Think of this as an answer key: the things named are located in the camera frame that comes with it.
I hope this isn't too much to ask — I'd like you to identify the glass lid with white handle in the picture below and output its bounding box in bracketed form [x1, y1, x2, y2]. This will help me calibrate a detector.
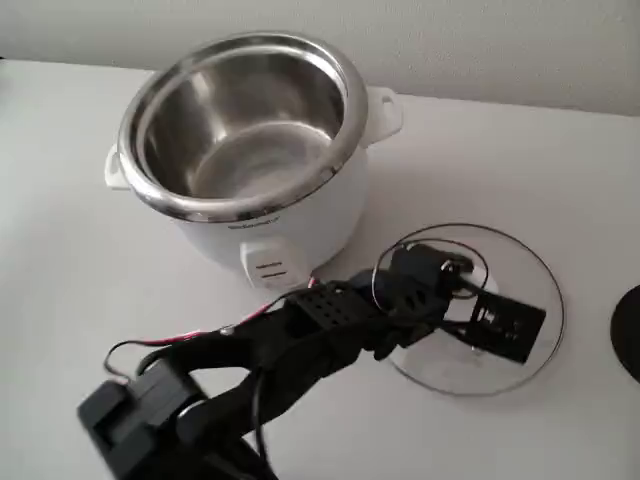
[373, 224, 566, 397]

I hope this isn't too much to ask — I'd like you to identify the white rice cooker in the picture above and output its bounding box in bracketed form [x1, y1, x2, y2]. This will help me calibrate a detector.
[103, 30, 404, 292]

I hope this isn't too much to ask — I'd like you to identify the black round object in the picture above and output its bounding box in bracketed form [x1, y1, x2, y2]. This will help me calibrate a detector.
[610, 284, 640, 386]

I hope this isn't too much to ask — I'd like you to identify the steel inner pot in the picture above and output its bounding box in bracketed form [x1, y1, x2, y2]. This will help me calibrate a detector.
[133, 47, 350, 200]

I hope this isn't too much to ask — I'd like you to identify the black gripper camera mount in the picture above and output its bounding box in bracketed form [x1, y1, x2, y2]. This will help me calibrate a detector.
[468, 291, 547, 365]

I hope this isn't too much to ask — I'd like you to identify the red and black cable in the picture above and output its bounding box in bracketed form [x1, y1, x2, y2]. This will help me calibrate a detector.
[103, 277, 321, 381]

